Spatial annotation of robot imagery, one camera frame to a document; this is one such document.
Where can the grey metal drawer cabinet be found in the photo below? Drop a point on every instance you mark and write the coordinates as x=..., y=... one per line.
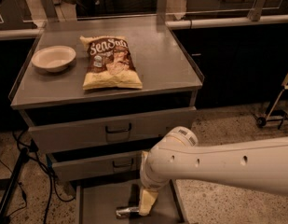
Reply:
x=168, y=76

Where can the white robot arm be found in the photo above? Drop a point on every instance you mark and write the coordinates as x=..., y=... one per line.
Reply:
x=260, y=165

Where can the silver redbull can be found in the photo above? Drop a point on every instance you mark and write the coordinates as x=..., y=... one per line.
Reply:
x=127, y=212

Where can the white paper bowl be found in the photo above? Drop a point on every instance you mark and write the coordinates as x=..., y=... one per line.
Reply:
x=53, y=59

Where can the white counter rail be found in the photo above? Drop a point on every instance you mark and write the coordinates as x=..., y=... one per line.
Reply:
x=225, y=22

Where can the black tripod leg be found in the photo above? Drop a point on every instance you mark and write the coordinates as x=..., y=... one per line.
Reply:
x=11, y=182

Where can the wheeled cart frame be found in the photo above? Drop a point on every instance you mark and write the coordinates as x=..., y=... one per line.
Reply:
x=272, y=113

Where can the bottom open grey drawer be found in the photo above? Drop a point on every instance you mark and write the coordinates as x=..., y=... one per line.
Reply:
x=98, y=199

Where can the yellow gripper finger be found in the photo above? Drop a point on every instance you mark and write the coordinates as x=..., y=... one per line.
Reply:
x=147, y=199

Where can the top grey drawer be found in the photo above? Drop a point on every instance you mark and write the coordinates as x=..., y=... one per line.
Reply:
x=99, y=132

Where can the sea salt chips bag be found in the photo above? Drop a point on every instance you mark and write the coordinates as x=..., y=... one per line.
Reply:
x=110, y=63

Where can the middle grey drawer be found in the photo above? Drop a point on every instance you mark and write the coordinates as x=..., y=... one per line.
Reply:
x=92, y=162

